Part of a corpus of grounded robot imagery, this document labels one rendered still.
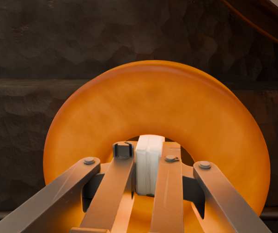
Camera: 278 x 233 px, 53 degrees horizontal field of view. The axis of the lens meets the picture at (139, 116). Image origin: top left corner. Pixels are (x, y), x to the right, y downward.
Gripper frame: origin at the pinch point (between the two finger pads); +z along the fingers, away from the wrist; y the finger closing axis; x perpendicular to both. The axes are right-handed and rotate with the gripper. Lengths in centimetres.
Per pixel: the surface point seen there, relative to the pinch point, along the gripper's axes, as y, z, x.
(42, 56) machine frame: -13.5, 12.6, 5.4
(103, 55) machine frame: -6.4, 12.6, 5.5
